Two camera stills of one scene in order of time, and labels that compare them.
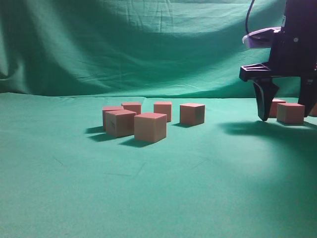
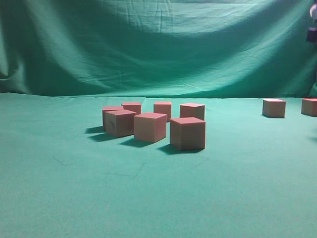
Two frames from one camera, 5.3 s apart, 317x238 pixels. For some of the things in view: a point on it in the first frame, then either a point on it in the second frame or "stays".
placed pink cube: x=191 y=114 stays
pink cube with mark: x=120 y=123 stays
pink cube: x=290 y=113 → x=188 y=133
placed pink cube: x=133 y=107 stays
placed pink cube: x=150 y=127 stays
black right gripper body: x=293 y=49 → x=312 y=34
